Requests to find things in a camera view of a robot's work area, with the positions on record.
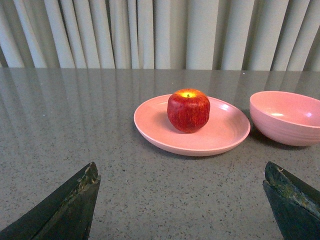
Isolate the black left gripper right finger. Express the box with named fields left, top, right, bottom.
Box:
left=263, top=161, right=320, bottom=240

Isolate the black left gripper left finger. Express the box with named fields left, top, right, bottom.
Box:
left=0, top=162, right=101, bottom=240

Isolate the red apple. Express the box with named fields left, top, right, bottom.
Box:
left=167, top=88, right=211, bottom=133

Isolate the pink bowl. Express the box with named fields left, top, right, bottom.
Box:
left=249, top=91, right=320, bottom=147

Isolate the pink plate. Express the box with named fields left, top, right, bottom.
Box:
left=133, top=95, right=251, bottom=157

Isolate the white pleated curtain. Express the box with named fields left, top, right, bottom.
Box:
left=0, top=0, right=320, bottom=72

